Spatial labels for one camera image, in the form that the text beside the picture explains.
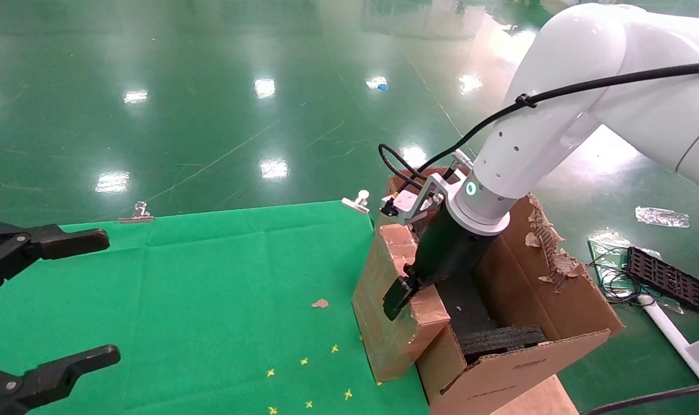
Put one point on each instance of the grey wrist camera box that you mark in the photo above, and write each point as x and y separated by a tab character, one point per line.
404	203

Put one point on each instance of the small brown cardboard scrap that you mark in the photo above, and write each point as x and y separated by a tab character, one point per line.
320	303

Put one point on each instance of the green cloth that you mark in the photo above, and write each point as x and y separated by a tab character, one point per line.
182	288

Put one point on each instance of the grey metal camera bracket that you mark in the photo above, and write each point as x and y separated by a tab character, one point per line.
425	189

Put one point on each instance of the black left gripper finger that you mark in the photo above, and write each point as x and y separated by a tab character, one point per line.
61	242
55	374

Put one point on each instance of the large open cardboard carton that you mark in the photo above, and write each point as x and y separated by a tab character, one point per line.
499	380

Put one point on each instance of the silver binder clip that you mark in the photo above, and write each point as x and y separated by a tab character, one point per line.
356	202
137	214

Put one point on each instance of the black plastic grid tray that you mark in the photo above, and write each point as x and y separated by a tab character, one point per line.
666	279

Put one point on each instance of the clear crumpled plastic bag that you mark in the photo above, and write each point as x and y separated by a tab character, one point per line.
661	217

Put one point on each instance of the white pipe frame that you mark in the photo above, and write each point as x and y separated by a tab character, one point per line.
675	340

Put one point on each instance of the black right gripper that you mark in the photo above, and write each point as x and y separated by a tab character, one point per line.
447	248

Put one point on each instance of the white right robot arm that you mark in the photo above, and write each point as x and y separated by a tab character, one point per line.
557	86

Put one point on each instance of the black foam strip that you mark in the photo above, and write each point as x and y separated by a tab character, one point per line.
499	340

